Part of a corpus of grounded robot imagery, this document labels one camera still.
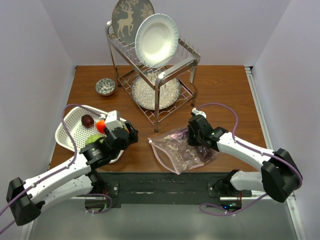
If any purple fake eggplant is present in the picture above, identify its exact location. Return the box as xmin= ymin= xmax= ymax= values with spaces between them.
xmin=163 ymin=131 xmax=188 ymax=141

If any orange fake tomato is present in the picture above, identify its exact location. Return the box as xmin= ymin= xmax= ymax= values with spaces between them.
xmin=95 ymin=119 xmax=106 ymax=134

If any green fake cabbage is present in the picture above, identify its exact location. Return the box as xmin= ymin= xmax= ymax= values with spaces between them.
xmin=84 ymin=134 xmax=104 ymax=146

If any clear zip top bag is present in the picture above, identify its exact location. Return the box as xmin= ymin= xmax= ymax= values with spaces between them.
xmin=148 ymin=127 xmax=219 ymax=175

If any dark red fake fruit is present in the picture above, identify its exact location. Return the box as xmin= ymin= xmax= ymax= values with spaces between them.
xmin=81 ymin=114 xmax=95 ymax=128

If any red fake grape bunch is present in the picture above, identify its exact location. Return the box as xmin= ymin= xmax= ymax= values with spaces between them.
xmin=197 ymin=146 xmax=213 ymax=160

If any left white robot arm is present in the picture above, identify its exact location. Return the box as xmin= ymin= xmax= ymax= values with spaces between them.
xmin=5 ymin=121 xmax=138 ymax=226

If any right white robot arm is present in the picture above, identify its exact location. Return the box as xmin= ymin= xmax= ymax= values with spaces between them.
xmin=187 ymin=114 xmax=303 ymax=203

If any white perforated plastic basket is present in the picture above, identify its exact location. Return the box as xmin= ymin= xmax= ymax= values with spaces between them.
xmin=55 ymin=104 xmax=124 ymax=170

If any speckled plate lower shelf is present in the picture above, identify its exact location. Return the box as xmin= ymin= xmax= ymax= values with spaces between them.
xmin=131 ymin=76 xmax=181 ymax=111

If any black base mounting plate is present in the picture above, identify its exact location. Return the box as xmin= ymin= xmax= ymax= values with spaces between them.
xmin=90 ymin=172 xmax=252 ymax=208

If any small patterned bowl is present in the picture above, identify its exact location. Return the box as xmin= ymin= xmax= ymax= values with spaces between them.
xmin=95 ymin=78 xmax=116 ymax=96

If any steel dish rack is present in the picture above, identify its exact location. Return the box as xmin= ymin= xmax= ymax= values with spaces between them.
xmin=105 ymin=21 xmax=201 ymax=133

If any white fluted plate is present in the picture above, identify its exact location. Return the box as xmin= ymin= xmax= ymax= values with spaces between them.
xmin=135 ymin=13 xmax=179 ymax=69

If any grey deer plate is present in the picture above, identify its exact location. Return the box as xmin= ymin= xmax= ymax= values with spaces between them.
xmin=111 ymin=0 xmax=155 ymax=46

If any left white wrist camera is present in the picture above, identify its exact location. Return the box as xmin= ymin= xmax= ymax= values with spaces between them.
xmin=104 ymin=110 xmax=125 ymax=131

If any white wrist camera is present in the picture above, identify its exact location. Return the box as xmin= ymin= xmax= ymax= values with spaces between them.
xmin=191 ymin=108 xmax=207 ymax=119
xmin=104 ymin=110 xmax=125 ymax=131

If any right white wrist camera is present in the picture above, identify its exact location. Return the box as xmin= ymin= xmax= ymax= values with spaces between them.
xmin=191 ymin=108 xmax=207 ymax=119

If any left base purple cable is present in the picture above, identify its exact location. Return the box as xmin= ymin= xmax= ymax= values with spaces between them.
xmin=84 ymin=193 xmax=113 ymax=215

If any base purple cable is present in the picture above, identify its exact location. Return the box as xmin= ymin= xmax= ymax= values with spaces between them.
xmin=198 ymin=193 xmax=271 ymax=216
xmin=84 ymin=193 xmax=113 ymax=215

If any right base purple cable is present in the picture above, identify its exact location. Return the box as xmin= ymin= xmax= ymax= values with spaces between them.
xmin=198 ymin=193 xmax=271 ymax=216

